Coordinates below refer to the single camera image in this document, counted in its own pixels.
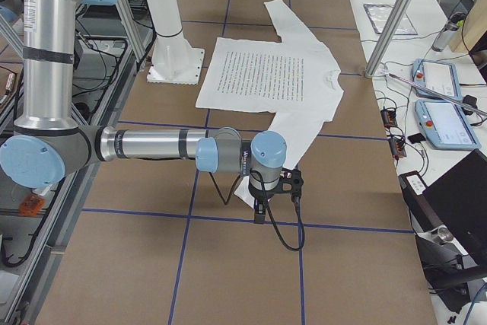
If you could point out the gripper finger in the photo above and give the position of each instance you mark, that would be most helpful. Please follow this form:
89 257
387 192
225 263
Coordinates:
259 217

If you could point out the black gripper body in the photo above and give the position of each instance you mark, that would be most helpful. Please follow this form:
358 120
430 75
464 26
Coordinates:
259 196

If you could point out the white long-sleeve printed shirt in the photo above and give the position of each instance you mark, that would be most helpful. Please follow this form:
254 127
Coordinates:
296 79

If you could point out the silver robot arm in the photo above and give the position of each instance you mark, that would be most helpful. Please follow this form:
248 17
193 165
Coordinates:
48 144

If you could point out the lower black orange circuit module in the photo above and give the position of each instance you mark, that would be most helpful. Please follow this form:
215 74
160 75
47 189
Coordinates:
397 147

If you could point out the black orange circuit module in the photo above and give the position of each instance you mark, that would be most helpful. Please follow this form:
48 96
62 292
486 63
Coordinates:
389 118
397 147

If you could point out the upper black orange circuit module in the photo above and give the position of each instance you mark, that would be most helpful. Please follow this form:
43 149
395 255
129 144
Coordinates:
389 118

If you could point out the black laptop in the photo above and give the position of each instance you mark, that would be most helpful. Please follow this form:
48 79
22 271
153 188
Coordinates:
452 215

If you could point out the lower blue teach pendant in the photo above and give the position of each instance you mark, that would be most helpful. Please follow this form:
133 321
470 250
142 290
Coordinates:
445 126

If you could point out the blue teach pendant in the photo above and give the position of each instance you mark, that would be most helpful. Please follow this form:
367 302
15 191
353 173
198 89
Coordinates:
445 126
438 76

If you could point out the silver foil tray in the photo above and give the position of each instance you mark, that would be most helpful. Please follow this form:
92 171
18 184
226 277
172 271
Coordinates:
378 15

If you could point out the upper blue teach pendant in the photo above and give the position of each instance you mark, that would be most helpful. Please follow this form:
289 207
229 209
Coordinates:
438 76

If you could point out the orange device under table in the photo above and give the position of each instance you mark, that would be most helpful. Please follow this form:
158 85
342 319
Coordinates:
31 205

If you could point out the grey water bottle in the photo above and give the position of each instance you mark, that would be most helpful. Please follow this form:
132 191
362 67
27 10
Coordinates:
446 34

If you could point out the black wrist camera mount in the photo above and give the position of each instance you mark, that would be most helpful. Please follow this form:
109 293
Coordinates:
290 182

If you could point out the white camera stand base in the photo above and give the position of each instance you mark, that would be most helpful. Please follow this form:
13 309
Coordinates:
173 59

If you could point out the aluminium frame post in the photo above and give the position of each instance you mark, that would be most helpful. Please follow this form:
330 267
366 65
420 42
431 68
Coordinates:
399 9

